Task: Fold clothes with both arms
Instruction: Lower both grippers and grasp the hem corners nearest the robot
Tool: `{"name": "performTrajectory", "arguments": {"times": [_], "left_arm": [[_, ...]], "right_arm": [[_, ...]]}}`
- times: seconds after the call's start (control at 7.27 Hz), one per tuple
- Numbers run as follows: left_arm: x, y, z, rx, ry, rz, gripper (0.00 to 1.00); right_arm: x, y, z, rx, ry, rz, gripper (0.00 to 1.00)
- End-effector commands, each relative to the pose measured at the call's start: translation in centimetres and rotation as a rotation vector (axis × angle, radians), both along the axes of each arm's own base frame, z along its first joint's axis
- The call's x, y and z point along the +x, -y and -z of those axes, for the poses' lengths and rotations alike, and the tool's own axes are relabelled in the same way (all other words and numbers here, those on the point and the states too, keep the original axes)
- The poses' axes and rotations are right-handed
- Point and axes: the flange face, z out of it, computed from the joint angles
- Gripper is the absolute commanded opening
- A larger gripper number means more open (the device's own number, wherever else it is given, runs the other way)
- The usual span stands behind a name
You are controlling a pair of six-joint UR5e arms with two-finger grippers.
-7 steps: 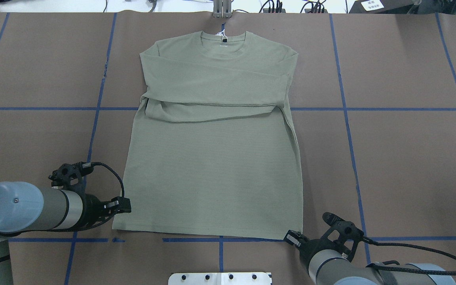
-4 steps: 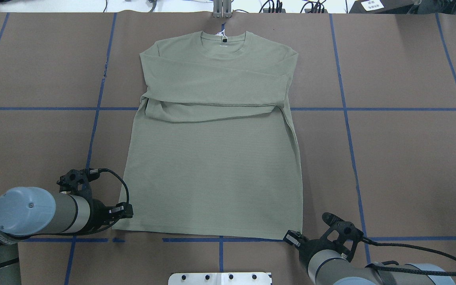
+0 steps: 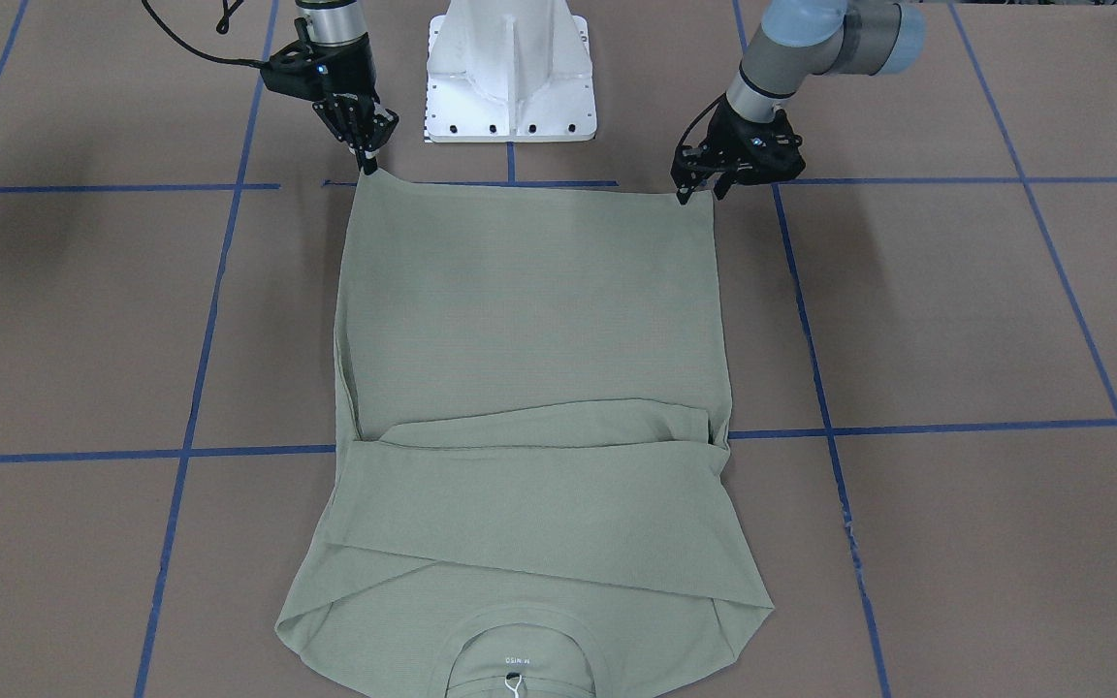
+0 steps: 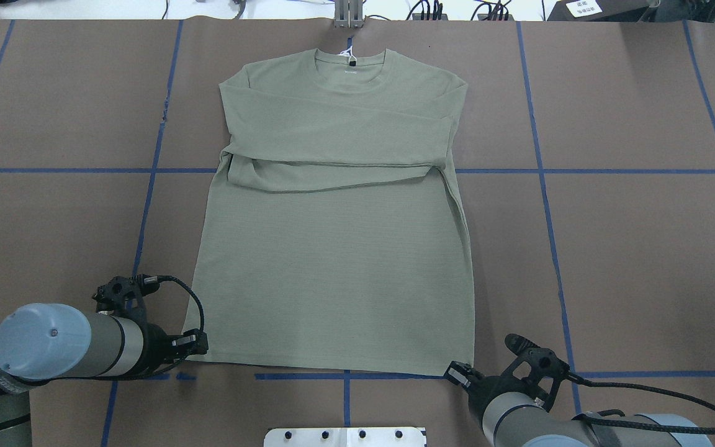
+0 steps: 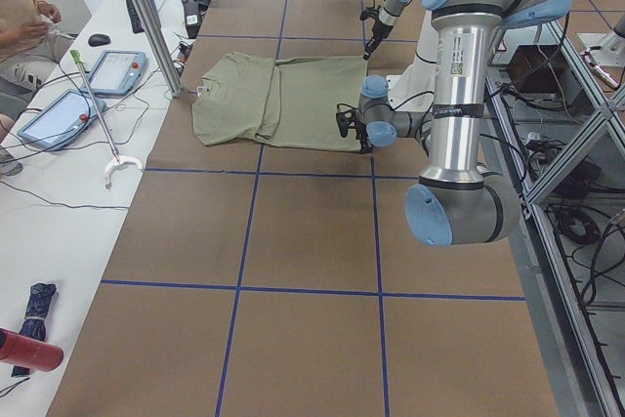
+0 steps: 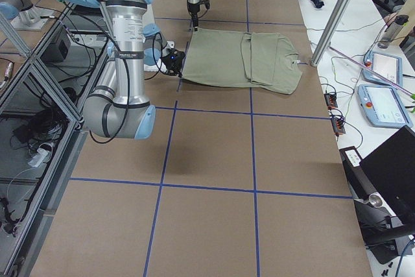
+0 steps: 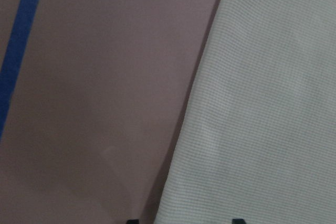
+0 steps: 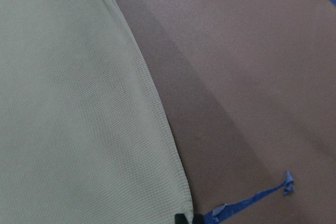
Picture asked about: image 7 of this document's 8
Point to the olive green long-sleeve shirt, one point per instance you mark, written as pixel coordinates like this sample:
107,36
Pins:
258,136

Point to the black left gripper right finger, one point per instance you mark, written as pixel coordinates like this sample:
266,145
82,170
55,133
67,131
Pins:
238,221

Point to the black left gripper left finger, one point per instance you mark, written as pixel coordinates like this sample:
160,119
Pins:
132,221

